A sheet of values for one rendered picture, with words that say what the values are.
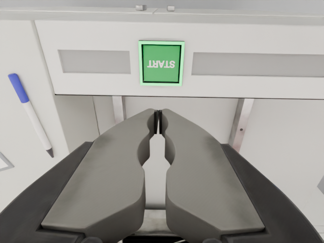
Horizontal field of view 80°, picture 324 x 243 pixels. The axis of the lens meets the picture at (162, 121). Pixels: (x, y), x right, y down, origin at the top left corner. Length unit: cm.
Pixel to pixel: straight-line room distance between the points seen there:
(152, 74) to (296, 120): 39
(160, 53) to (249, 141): 36
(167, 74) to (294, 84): 17
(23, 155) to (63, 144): 8
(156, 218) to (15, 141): 41
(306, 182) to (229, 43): 54
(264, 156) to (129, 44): 45
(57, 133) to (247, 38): 30
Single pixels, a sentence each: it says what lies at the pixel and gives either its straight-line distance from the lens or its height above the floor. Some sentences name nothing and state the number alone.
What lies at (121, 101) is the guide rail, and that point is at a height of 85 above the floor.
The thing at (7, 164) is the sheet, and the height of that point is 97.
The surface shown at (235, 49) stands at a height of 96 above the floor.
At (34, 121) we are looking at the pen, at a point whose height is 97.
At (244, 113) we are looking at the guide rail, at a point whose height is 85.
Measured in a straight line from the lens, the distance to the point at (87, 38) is 27.
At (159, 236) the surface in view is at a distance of 72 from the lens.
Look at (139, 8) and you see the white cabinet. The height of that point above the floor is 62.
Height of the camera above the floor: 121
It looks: 59 degrees down
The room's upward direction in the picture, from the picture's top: 179 degrees counter-clockwise
